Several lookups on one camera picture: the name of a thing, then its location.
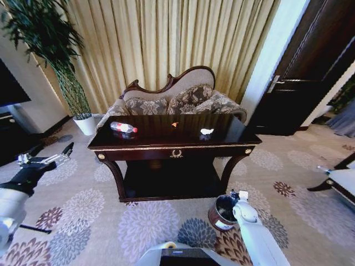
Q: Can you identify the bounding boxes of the dark wooden door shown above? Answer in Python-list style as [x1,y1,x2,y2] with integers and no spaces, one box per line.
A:
[246,0,355,137]

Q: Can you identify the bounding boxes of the black flat television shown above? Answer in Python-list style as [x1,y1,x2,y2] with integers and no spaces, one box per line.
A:
[0,58,32,108]

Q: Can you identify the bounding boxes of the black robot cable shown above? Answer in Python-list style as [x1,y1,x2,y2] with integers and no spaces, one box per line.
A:
[18,223,53,234]

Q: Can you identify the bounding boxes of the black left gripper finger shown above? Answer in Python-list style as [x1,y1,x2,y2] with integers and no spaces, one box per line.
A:
[36,142,75,165]
[17,144,45,166]

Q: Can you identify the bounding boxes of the brown round trash bin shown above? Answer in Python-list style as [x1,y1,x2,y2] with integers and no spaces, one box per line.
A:
[207,195,242,232]

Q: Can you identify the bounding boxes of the clear plastic bottle red cap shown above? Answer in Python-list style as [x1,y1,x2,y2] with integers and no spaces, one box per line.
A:
[110,121,139,134]

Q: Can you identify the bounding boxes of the dark wooden console table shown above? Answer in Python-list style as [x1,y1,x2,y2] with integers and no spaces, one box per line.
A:
[87,114,263,203]

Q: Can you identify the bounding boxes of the tall green bamboo plant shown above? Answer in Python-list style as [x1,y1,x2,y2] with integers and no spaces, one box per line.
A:
[0,0,93,120]

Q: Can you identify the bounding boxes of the dark television cabinet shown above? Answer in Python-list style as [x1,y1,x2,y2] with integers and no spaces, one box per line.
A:
[0,110,44,167]

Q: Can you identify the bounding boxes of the white plant pot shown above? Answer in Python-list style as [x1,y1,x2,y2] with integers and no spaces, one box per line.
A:
[72,112,97,136]

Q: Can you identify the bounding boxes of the floral brown cushion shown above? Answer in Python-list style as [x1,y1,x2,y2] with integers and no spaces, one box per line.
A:
[199,91,242,115]
[166,85,215,115]
[124,98,169,116]

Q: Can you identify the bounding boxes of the beige carved wood sofa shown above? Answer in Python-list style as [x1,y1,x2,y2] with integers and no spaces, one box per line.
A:
[96,65,248,129]

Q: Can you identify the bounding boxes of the white cushioned dark wood chair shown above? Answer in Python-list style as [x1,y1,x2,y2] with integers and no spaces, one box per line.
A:
[307,153,355,206]

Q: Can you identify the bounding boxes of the beige pleated curtain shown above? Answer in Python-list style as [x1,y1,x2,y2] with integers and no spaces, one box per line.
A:
[48,0,281,117]

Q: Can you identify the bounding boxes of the silver door handle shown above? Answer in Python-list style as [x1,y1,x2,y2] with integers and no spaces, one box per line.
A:
[267,75,285,94]

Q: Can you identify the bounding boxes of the blue grey fabric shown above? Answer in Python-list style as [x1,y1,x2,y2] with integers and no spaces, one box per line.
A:
[324,104,355,137]

